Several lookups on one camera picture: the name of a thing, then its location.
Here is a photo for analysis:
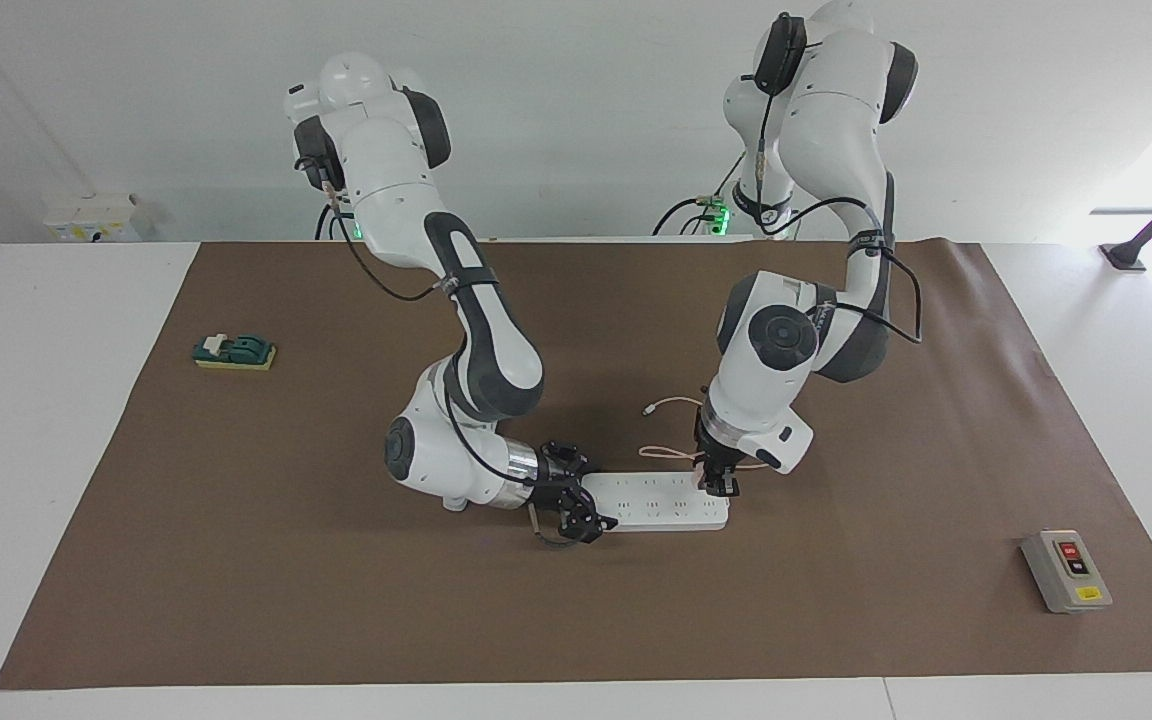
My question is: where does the green knife switch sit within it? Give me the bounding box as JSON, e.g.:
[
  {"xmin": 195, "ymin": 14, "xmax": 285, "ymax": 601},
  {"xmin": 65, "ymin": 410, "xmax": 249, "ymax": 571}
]
[{"xmin": 192, "ymin": 333, "xmax": 278, "ymax": 372}]

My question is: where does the pink charging cable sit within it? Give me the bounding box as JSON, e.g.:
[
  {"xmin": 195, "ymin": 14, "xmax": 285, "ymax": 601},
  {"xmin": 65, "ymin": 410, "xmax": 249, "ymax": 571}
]
[{"xmin": 639, "ymin": 396, "xmax": 773, "ymax": 472}]

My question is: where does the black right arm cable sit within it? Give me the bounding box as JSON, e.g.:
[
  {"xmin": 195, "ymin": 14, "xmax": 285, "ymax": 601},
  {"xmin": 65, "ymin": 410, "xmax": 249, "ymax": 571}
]
[{"xmin": 314, "ymin": 150, "xmax": 599, "ymax": 550}]

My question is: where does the white power strip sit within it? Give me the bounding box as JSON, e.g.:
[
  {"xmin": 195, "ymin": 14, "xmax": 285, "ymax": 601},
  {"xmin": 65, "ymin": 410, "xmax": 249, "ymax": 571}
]
[{"xmin": 581, "ymin": 471, "xmax": 731, "ymax": 532}]

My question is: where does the white wall socket box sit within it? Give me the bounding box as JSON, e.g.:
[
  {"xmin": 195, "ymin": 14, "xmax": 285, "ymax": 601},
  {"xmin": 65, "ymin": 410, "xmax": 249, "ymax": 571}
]
[{"xmin": 43, "ymin": 193, "xmax": 143, "ymax": 243}]

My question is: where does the brown table mat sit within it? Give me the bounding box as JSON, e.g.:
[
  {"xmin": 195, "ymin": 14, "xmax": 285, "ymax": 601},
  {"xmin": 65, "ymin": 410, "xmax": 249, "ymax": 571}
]
[{"xmin": 0, "ymin": 240, "xmax": 1152, "ymax": 691}]

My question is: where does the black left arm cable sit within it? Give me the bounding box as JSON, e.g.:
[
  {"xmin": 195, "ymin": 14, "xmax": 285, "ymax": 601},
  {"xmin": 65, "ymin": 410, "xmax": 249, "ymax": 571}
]
[{"xmin": 651, "ymin": 10, "xmax": 925, "ymax": 347}]

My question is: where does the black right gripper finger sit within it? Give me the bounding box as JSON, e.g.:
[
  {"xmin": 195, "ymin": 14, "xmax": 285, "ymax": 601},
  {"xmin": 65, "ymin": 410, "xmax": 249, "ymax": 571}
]
[
  {"xmin": 557, "ymin": 500, "xmax": 619, "ymax": 547},
  {"xmin": 547, "ymin": 440, "xmax": 593, "ymax": 478}
]

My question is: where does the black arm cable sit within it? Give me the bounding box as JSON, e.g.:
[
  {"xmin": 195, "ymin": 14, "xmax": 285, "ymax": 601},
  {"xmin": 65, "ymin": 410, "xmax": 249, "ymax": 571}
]
[
  {"xmin": 314, "ymin": 150, "xmax": 599, "ymax": 550},
  {"xmin": 651, "ymin": 10, "xmax": 925, "ymax": 347}
]

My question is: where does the grey on-off switch box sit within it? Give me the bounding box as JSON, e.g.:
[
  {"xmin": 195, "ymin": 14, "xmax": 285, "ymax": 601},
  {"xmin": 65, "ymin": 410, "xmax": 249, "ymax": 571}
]
[{"xmin": 1021, "ymin": 529, "xmax": 1114, "ymax": 614}]

